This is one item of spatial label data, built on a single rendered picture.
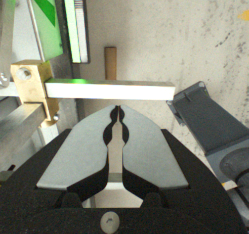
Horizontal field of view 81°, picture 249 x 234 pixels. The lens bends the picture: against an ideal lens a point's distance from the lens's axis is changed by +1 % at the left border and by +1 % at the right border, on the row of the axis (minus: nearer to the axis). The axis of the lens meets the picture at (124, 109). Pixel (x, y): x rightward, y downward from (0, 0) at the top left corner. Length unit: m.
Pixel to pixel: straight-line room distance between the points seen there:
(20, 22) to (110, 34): 0.65
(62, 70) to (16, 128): 0.21
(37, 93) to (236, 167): 0.80
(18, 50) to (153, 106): 1.00
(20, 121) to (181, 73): 1.10
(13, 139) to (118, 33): 0.94
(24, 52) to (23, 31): 0.06
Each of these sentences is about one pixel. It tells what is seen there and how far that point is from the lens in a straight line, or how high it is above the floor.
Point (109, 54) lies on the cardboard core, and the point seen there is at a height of 0.08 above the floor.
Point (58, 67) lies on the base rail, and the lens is 0.43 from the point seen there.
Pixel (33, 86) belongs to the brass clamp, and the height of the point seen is 0.83.
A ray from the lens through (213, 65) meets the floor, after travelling 1.30.
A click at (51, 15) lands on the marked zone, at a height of 0.73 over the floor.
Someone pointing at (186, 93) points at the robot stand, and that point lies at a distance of 1.27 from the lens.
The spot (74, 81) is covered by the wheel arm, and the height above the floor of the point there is 0.81.
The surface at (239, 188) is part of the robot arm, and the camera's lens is 0.81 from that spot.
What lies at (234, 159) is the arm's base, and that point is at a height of 0.64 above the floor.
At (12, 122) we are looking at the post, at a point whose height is 0.90.
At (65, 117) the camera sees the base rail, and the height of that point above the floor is 0.70.
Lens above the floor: 1.09
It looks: 61 degrees down
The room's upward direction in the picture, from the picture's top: 179 degrees clockwise
